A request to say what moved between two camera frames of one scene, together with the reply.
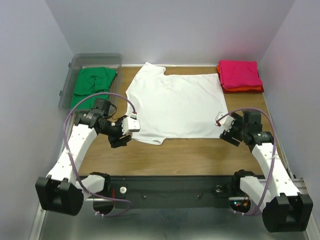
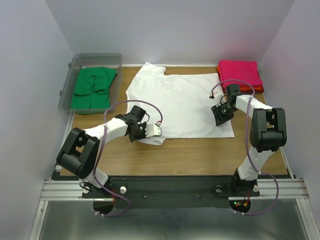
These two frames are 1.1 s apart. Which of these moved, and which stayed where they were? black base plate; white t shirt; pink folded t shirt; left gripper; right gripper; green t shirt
Moved: right gripper; left gripper
Stayed: pink folded t shirt; black base plate; green t shirt; white t shirt
